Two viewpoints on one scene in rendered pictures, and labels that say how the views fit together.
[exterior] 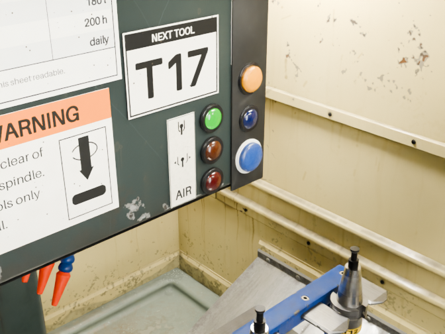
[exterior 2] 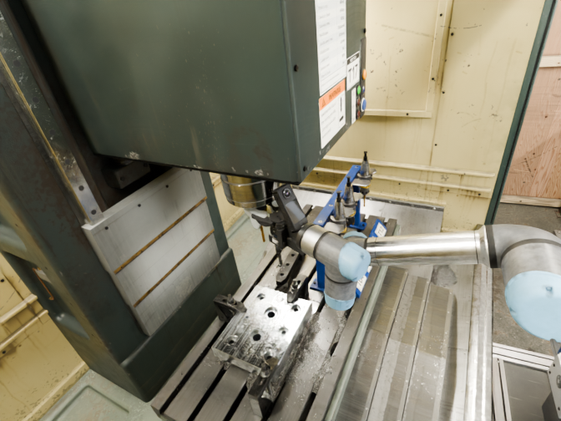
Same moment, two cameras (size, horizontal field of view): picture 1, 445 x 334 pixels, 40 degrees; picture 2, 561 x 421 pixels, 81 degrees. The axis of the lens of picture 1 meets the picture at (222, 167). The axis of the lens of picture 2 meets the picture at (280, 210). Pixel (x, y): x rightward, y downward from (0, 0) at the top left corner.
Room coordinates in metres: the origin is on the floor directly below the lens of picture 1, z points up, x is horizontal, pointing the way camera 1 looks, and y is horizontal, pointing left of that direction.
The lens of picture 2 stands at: (-0.26, 0.48, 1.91)
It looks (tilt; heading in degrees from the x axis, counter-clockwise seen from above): 33 degrees down; 345
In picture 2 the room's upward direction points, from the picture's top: 8 degrees counter-clockwise
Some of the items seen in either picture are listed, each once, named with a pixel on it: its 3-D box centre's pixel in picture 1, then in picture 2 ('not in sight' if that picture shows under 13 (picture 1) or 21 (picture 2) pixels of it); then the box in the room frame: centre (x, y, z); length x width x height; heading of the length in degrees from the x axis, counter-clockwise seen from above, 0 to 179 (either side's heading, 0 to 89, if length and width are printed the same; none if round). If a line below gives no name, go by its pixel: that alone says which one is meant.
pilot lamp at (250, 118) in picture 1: (249, 118); not in sight; (0.55, -0.03, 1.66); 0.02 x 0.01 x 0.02; 133
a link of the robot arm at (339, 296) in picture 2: not in sight; (341, 281); (0.26, 0.20, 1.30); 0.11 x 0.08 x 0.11; 138
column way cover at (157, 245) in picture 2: not in sight; (169, 246); (0.83, 0.63, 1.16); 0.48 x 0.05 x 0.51; 133
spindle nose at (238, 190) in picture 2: not in sight; (251, 173); (0.50, 0.33, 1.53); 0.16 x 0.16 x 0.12
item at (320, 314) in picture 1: (328, 320); (361, 182); (0.79, -0.17, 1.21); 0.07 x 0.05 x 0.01; 43
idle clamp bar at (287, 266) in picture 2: not in sight; (290, 265); (0.76, 0.19, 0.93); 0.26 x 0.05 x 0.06; 138
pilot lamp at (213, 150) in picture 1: (212, 150); not in sight; (0.52, 0.01, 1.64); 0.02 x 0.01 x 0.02; 133
